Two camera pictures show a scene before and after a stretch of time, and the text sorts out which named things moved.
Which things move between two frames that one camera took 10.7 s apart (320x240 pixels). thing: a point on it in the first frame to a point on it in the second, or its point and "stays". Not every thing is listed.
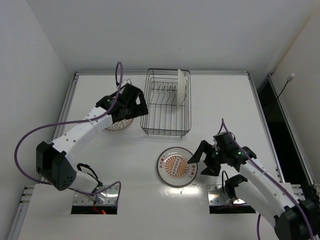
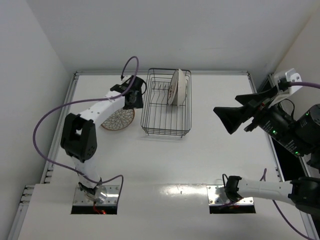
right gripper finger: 204,147 to 233,117
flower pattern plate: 181,88 stays
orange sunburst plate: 173,169 to 173,87
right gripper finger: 213,168 to 258,99
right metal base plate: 216,197 stays
